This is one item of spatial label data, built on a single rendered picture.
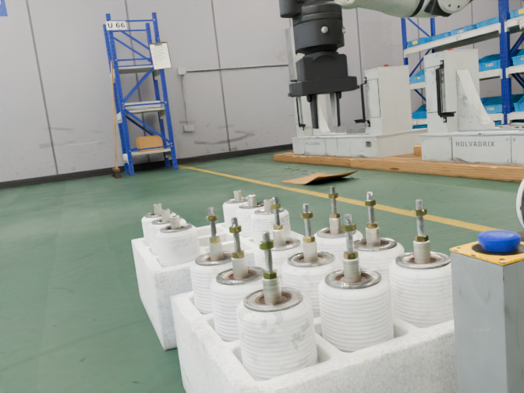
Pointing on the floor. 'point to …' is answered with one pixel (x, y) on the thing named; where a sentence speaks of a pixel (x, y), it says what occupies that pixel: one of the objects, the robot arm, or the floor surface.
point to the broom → (115, 130)
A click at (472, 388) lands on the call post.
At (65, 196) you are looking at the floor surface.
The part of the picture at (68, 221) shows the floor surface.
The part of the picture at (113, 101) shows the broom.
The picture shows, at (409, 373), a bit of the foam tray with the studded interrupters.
